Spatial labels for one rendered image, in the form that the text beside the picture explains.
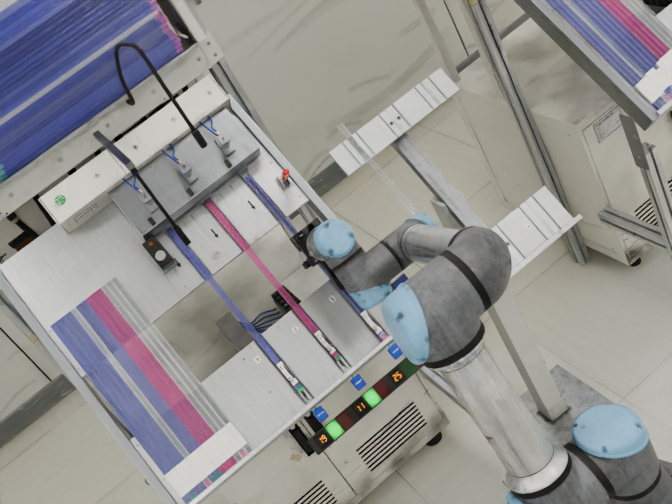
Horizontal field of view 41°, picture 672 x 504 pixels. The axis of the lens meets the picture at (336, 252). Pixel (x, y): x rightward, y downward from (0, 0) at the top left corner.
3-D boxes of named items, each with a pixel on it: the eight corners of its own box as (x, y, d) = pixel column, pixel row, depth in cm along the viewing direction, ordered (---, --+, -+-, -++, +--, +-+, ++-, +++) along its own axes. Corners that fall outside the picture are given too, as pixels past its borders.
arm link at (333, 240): (335, 268, 173) (308, 233, 172) (325, 271, 184) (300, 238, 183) (366, 244, 174) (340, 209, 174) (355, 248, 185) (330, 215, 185)
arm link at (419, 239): (515, 210, 138) (409, 201, 185) (461, 253, 136) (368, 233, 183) (554, 269, 140) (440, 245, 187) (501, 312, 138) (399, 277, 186)
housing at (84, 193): (235, 121, 224) (230, 97, 210) (74, 242, 215) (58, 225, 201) (215, 98, 225) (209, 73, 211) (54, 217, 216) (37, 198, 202)
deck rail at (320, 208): (419, 320, 211) (422, 315, 205) (412, 325, 210) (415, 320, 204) (231, 103, 224) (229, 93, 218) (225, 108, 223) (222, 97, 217)
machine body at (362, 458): (459, 435, 270) (371, 293, 236) (277, 594, 257) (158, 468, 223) (355, 344, 323) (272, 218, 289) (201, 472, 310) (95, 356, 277)
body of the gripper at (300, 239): (314, 219, 201) (322, 213, 189) (337, 249, 201) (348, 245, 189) (287, 240, 199) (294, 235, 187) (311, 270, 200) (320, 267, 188)
